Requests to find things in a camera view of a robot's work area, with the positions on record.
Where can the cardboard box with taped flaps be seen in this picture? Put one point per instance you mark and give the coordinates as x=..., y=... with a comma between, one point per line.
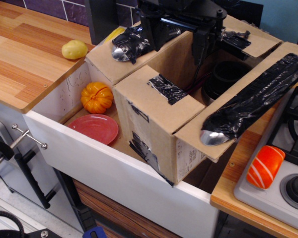
x=158, y=120

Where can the yellow toy potato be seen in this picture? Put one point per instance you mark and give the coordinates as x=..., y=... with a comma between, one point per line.
x=74, y=49

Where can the yellow toy banana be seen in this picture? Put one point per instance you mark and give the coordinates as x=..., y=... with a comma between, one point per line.
x=114, y=34

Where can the metal spoon on right flap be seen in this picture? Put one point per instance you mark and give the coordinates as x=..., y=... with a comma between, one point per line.
x=210, y=138

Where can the orange toy pumpkin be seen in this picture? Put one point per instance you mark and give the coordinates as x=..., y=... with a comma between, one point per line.
x=96, y=98

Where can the black round container in box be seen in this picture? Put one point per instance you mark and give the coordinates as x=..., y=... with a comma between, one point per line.
x=224, y=75

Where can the black oven door handle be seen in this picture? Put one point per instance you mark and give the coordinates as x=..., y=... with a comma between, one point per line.
x=22, y=161

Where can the black stand behind box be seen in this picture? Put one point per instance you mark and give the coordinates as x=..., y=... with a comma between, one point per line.
x=104, y=16

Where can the metal clamp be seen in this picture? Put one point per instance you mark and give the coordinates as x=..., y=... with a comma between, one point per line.
x=7, y=151

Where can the white sink basin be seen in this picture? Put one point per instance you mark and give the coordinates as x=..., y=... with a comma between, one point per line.
x=126, y=194

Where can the toy stove top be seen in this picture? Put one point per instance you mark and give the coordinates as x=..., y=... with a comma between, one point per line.
x=280, y=200

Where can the metal spoon on left flap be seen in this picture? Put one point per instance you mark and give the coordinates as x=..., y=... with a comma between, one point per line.
x=118, y=54

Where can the red plastic plate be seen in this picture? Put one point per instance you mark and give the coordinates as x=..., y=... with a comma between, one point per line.
x=101, y=128

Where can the salmon sushi toy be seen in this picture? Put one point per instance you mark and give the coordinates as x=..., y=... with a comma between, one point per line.
x=265, y=166

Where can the metal spoon on flap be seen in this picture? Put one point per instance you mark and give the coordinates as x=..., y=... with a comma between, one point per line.
x=210, y=138
x=118, y=54

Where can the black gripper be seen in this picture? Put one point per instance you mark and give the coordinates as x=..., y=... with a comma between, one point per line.
x=157, y=15

